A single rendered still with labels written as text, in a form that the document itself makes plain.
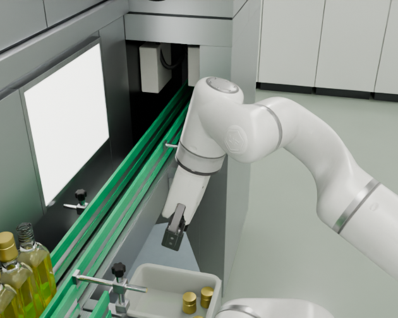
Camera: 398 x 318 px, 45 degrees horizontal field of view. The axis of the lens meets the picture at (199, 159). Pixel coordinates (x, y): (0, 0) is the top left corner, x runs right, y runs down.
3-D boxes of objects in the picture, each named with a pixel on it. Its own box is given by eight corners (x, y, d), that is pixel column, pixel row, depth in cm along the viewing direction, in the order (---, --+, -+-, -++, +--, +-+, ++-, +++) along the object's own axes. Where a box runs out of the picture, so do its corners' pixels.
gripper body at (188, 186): (186, 132, 80) (172, 184, 86) (168, 161, 72) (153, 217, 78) (229, 147, 80) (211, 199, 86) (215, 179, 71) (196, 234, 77)
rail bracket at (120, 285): (81, 294, 111) (74, 253, 105) (150, 308, 107) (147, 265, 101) (75, 304, 108) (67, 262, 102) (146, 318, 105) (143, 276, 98)
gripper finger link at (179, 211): (186, 182, 77) (183, 199, 82) (169, 223, 73) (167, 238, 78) (193, 185, 77) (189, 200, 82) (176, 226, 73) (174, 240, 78)
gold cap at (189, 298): (198, 305, 123) (198, 292, 121) (194, 315, 120) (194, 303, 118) (184, 302, 124) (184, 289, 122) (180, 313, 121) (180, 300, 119)
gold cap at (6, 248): (4, 248, 89) (0, 229, 87) (21, 251, 89) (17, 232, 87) (-7, 260, 86) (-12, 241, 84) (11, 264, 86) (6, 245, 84)
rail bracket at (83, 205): (71, 224, 135) (64, 184, 128) (93, 228, 134) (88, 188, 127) (64, 233, 132) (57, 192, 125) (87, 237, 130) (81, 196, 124)
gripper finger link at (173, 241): (170, 214, 80) (162, 242, 84) (164, 225, 77) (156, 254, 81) (188, 220, 80) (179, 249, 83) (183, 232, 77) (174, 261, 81)
